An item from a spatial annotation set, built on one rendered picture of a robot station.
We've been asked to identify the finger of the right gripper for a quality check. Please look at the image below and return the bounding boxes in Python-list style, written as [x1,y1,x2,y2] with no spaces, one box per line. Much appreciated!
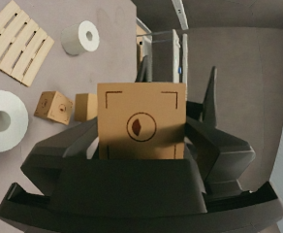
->
[135,54,149,83]
[204,65,218,128]

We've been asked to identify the small wooden pallet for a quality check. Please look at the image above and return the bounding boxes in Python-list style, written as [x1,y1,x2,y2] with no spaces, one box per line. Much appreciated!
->
[0,0,54,87]

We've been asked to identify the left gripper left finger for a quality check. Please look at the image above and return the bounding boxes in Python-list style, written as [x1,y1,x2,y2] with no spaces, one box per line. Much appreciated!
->
[29,116,98,158]

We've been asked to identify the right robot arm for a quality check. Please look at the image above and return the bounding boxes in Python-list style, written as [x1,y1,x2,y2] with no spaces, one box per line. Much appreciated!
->
[186,142,252,195]

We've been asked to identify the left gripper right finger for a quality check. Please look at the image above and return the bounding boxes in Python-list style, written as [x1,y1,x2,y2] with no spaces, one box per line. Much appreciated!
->
[185,116,256,184]

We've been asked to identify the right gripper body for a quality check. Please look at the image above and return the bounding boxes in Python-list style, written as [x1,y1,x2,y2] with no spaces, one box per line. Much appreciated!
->
[186,100,204,121]

